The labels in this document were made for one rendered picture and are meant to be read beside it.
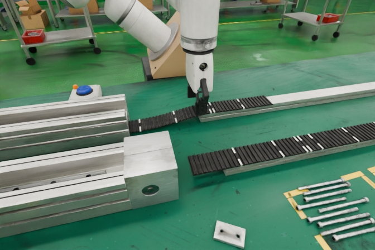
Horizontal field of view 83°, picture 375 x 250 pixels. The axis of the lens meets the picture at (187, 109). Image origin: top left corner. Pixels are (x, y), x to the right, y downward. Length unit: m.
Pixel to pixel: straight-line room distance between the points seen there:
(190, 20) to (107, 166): 0.34
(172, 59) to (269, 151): 0.49
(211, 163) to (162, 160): 0.12
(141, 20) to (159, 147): 0.57
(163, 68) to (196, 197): 0.53
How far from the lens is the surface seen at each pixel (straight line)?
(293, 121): 0.69
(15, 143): 0.62
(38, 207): 0.44
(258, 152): 0.51
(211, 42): 0.49
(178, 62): 0.84
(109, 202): 0.44
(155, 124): 0.60
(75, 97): 0.69
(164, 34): 0.90
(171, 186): 0.42
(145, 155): 0.40
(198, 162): 0.47
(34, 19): 5.43
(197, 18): 0.46
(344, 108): 0.83
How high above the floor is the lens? 1.17
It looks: 36 degrees down
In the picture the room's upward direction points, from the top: straight up
